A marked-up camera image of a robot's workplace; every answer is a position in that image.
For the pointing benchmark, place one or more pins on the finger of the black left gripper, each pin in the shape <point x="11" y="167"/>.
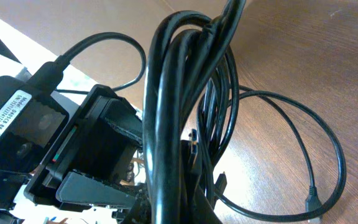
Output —
<point x="81" y="189"/>
<point x="112" y="134"/>

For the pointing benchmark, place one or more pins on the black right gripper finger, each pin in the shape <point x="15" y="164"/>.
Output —
<point x="195" y="207"/>

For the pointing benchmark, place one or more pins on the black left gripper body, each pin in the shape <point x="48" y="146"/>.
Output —
<point x="65" y="156"/>

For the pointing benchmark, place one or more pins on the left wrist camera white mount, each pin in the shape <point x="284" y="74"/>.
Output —
<point x="30" y="119"/>

